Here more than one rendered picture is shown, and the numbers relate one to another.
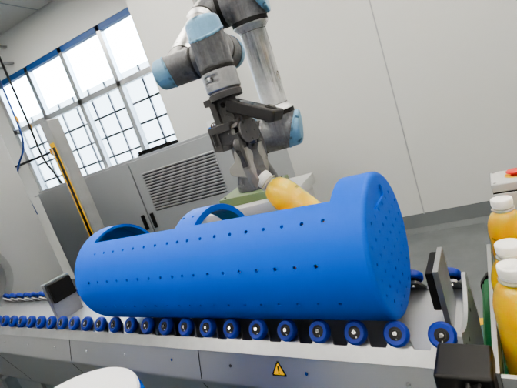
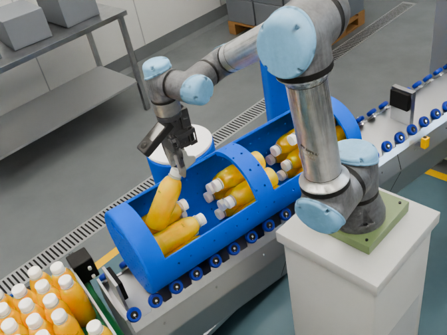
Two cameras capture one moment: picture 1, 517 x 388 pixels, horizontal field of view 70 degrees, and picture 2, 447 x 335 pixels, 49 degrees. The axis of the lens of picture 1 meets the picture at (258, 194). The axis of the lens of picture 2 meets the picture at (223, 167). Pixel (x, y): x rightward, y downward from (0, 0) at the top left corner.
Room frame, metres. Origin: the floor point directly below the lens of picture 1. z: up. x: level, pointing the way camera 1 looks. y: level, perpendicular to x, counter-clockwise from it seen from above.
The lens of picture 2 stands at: (1.46, -1.02, 2.15)
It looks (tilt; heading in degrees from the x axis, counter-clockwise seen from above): 37 degrees down; 117
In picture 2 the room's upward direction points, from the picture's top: 11 degrees counter-clockwise
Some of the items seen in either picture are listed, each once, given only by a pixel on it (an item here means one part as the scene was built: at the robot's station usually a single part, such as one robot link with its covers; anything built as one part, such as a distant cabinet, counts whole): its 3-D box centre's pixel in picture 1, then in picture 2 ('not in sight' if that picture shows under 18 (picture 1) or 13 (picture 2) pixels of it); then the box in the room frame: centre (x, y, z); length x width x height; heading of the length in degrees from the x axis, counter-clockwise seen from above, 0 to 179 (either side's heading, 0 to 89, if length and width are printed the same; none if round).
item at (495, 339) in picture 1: (493, 299); (96, 308); (0.59, -0.33, 0.96); 0.40 x 0.01 x 0.03; 146
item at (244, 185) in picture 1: (255, 172); (356, 201); (1.32, -0.01, 1.23); 0.15 x 0.15 x 0.10
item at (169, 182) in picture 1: (177, 235); not in sight; (3.08, 0.77, 0.72); 2.15 x 0.54 x 1.45; 65
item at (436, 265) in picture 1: (441, 289); (117, 288); (0.63, -0.27, 0.99); 0.10 x 0.02 x 0.12; 146
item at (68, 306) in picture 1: (63, 296); (401, 106); (1.38, 0.84, 1.00); 0.10 x 0.04 x 0.15; 146
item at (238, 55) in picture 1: (218, 54); (192, 84); (0.91, -0.02, 1.57); 0.11 x 0.11 x 0.08; 72
